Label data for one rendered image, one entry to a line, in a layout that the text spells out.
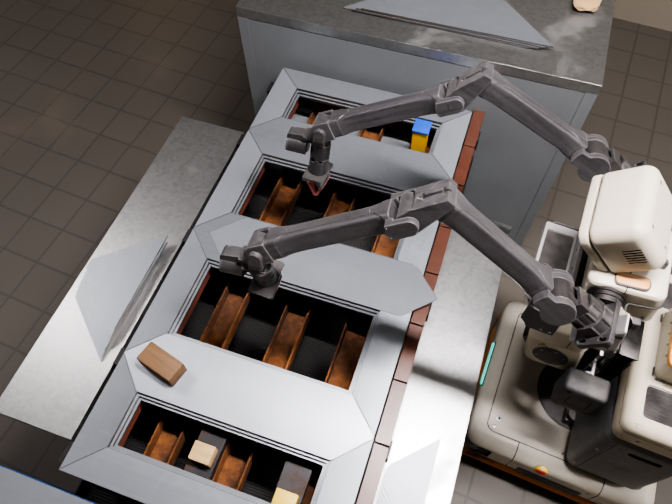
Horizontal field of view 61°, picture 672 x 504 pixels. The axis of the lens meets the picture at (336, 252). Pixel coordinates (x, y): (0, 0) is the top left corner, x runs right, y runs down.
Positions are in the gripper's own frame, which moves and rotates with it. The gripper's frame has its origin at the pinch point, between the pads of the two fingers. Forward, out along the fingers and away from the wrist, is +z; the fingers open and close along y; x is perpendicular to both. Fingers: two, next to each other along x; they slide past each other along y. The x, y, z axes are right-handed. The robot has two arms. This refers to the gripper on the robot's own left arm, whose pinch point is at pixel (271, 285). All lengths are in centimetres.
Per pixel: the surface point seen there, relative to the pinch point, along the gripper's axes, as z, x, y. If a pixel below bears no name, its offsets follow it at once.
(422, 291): 16.3, 39.7, -16.1
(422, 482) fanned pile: 16, 55, 35
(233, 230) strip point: 19.7, -22.8, -16.3
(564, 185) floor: 125, 95, -122
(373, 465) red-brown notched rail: 6, 41, 35
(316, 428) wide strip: 6.0, 24.2, 31.1
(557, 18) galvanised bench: 21, 55, -128
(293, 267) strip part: 17.1, 0.3, -10.6
